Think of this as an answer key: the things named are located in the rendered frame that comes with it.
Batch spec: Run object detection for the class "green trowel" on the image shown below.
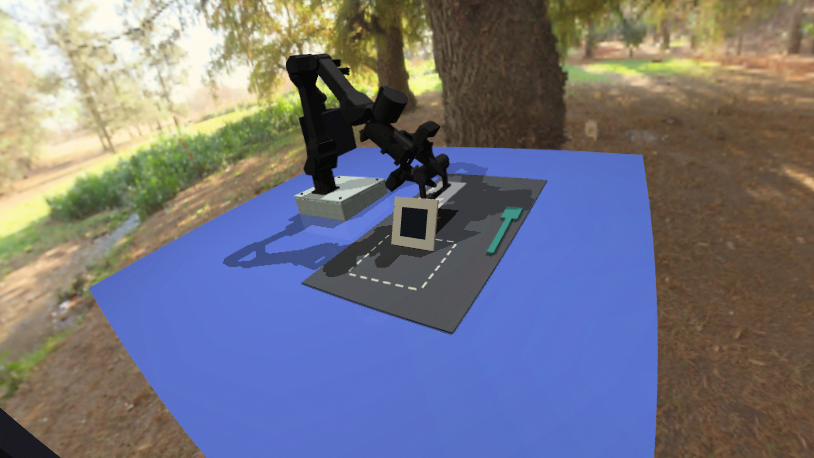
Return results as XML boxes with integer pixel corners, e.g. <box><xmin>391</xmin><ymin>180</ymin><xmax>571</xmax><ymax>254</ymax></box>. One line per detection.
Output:
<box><xmin>487</xmin><ymin>207</ymin><xmax>523</xmax><ymax>255</ymax></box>

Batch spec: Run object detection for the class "beige square tile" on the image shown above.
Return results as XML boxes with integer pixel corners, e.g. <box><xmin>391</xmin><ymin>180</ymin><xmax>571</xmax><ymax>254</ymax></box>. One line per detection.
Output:
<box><xmin>391</xmin><ymin>196</ymin><xmax>439</xmax><ymax>251</ymax></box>

